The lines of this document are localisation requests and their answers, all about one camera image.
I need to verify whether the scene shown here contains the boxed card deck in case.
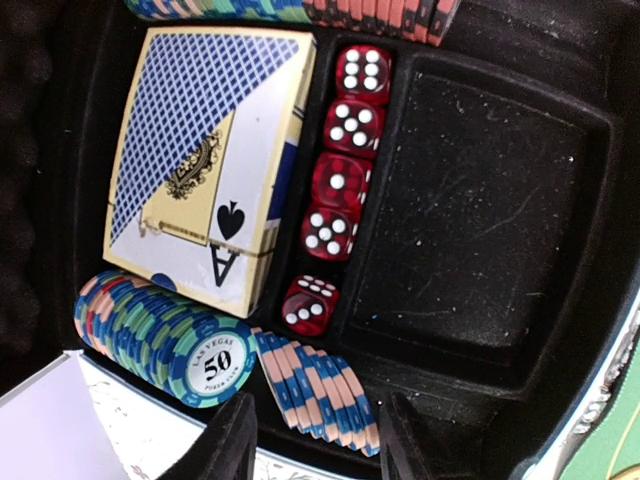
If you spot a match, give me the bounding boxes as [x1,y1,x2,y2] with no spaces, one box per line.
[103,26,317,318]

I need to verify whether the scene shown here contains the blue poker chips pile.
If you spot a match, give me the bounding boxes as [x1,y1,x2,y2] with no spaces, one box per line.
[252,327,381,457]

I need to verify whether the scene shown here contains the red dice in case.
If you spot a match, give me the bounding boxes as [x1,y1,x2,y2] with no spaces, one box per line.
[280,44,394,337]

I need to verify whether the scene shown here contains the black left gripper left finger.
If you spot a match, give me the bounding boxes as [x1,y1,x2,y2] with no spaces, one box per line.
[159,393,258,480]

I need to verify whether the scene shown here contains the poker chip row lower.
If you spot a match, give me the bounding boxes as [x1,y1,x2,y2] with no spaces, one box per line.
[74,269,257,408]

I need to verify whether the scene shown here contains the poker chip row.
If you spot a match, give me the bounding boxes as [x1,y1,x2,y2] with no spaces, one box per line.
[125,0,460,46]
[74,269,257,408]

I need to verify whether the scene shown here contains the aluminium poker chip case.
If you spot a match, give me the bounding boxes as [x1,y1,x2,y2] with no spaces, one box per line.
[1,1,639,479]

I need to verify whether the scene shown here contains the round green poker mat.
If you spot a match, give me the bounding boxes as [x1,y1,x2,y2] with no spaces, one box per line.
[560,380,639,480]

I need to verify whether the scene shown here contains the floral white tablecloth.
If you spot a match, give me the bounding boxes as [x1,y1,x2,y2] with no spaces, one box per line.
[1,351,337,479]

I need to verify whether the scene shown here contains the poker chip row upper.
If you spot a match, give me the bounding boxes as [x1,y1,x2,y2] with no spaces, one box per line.
[125,0,460,46]

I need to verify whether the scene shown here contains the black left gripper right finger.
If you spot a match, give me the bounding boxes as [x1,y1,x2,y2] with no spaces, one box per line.
[379,393,480,479]

